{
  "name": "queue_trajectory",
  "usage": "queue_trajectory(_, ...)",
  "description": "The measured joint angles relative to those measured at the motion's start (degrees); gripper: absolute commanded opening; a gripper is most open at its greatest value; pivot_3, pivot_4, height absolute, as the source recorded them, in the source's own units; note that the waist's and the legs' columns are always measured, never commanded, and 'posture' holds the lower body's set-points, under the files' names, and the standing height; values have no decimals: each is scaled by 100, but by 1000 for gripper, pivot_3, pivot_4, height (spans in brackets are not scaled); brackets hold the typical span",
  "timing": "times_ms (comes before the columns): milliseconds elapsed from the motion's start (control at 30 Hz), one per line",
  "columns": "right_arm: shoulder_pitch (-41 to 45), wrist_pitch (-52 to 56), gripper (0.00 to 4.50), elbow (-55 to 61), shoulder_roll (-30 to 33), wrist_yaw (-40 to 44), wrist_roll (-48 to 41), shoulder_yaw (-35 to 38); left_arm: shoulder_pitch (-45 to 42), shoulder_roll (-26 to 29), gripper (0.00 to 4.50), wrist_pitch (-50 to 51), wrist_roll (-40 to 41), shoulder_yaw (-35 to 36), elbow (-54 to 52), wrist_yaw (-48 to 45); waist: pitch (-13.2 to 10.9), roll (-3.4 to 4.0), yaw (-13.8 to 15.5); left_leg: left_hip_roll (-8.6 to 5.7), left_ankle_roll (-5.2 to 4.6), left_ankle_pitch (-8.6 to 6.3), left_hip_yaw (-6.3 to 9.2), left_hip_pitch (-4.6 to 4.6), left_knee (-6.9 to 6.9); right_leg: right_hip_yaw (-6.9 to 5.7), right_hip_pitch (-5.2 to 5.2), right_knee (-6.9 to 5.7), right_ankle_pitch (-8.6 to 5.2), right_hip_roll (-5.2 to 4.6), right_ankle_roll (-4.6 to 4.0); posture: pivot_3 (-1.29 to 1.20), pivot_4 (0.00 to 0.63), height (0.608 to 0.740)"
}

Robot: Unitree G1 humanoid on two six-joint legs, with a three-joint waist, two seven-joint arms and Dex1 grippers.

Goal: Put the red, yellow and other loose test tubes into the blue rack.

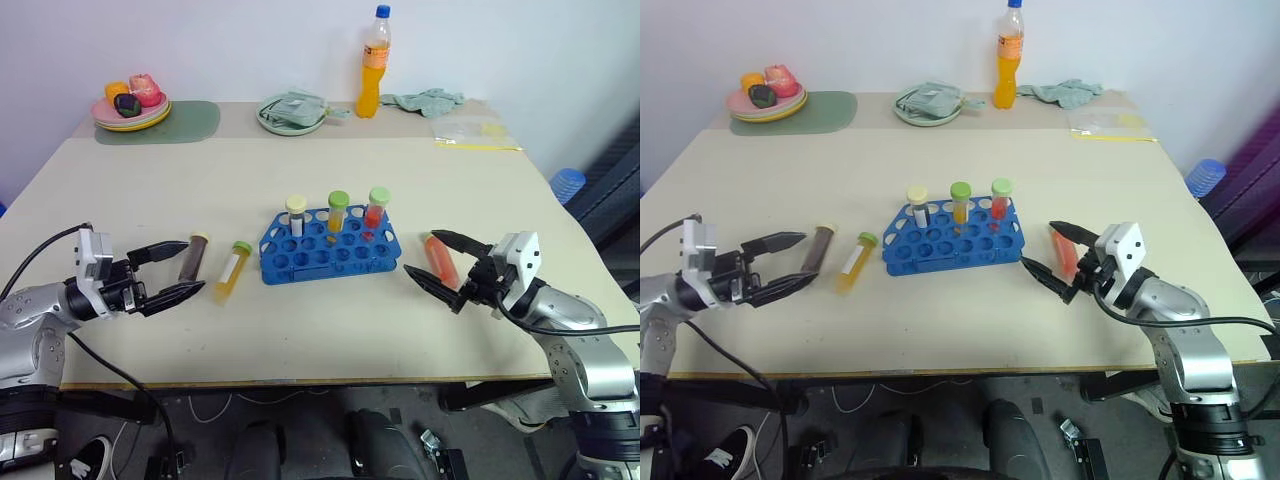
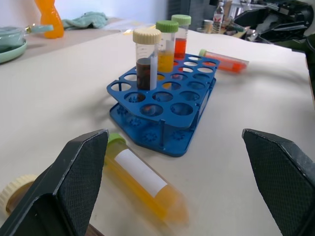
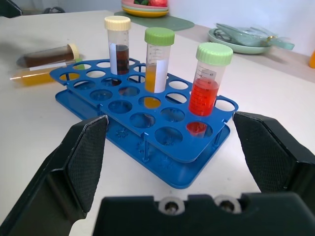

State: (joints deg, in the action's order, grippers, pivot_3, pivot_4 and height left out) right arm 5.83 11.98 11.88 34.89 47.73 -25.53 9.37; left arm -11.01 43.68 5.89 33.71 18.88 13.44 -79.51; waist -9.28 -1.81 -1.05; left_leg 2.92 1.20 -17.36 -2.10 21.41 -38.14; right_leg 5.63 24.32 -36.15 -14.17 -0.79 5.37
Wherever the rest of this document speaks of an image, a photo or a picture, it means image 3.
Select stack of pastel plates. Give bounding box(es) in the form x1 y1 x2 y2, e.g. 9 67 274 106
121 0 170 18

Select cream-capped brown liquid tube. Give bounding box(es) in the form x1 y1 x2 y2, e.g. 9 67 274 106
16 43 80 68
104 15 131 75

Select green-capped red liquid tube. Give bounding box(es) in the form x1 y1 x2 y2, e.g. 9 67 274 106
188 42 234 117

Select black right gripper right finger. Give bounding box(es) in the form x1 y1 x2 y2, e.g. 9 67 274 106
232 111 315 236

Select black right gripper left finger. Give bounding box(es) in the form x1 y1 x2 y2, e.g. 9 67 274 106
0 115 110 236

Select clear plastic bags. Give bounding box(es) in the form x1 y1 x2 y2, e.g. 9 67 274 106
214 23 295 51

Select red fruit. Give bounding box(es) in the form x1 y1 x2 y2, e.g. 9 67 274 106
149 0 169 8

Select green-capped orange liquid tube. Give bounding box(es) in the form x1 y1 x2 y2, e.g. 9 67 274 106
144 27 176 93
9 58 84 87

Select blue test tube rack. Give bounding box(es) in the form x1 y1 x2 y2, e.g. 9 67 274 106
49 58 240 190

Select dark object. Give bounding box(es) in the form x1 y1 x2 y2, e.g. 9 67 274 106
0 0 23 18

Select green silicone mat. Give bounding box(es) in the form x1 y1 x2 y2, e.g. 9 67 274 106
113 10 195 31

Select mint green plate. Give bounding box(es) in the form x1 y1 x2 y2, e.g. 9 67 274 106
208 27 274 55

